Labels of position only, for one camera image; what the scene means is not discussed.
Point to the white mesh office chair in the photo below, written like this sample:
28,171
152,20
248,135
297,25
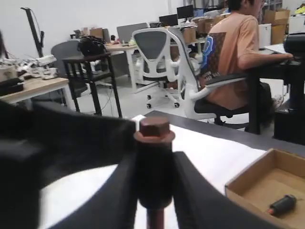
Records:
155,59

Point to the black desk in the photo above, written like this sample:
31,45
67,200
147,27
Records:
274,69

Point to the open cardboard box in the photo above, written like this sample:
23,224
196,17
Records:
269,176

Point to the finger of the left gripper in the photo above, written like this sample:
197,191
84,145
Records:
90,140

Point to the grey office chair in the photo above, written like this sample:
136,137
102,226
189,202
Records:
64,55

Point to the black computer monitor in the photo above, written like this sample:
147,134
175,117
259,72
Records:
185,12
168,20

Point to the light wooden desk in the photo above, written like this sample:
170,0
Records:
33,87

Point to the white desk wooden top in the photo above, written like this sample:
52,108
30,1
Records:
124,50

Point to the copper brown hex bolt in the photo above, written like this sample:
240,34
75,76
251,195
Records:
154,130

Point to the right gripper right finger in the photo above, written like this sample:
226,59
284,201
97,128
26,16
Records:
202,205

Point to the person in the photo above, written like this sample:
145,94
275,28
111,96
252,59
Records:
231,52

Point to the black wooden high stool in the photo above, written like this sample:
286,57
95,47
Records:
95,76

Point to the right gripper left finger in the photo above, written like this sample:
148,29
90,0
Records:
114,205

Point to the black bag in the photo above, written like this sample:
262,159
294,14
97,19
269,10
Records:
91,45

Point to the brown cardboard box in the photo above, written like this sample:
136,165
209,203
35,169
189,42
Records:
276,16

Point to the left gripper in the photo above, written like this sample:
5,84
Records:
16,171

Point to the black cylindrical sleeve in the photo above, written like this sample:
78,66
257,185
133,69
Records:
283,204
154,174

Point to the white office chair black seat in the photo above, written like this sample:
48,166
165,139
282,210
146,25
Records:
214,95

